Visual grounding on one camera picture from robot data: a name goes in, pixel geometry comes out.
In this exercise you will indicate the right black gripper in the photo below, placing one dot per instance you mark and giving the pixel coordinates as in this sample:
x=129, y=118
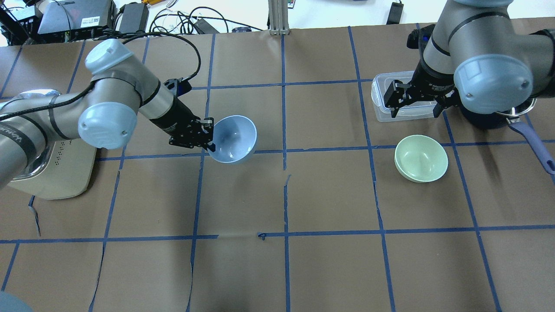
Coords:
x=432, y=81

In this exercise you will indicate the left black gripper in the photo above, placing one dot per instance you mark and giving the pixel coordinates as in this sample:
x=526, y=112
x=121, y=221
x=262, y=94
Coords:
x=172, y=117

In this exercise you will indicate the blue bowl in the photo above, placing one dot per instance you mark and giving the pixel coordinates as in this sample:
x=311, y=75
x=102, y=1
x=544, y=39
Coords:
x=234, y=139

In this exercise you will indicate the green bowl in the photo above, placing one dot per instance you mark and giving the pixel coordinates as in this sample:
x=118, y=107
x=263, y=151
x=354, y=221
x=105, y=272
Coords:
x=420, y=159

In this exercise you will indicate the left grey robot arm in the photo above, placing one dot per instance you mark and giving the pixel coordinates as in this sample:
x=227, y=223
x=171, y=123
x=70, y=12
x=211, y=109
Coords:
x=104, y=115

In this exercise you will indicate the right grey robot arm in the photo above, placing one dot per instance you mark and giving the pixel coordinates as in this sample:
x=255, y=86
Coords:
x=473, y=57

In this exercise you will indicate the dark blue saucepan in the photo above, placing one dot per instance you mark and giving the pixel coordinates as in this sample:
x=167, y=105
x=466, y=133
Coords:
x=513, y=119

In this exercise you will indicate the black power adapter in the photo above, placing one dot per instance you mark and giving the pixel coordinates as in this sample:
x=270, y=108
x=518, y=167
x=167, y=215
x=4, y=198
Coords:
x=133, y=18

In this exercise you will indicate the silver cream toaster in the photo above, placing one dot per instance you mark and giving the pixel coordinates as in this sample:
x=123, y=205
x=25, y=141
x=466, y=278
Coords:
x=42, y=153

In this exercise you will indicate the aluminium frame post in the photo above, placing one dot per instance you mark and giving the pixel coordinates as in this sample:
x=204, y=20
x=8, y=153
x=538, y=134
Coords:
x=278, y=17

